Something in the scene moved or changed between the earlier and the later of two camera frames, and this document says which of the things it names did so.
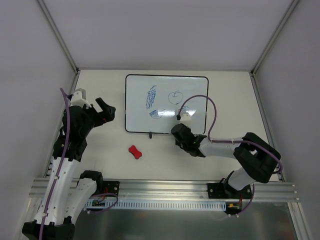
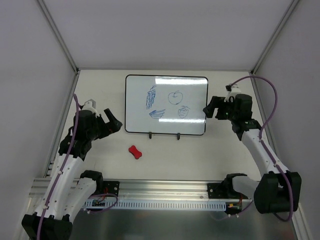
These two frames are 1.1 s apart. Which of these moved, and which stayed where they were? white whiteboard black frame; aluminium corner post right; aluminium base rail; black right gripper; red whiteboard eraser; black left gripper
Moved: black left gripper; black right gripper
Stayed: red whiteboard eraser; white whiteboard black frame; aluminium corner post right; aluminium base rail
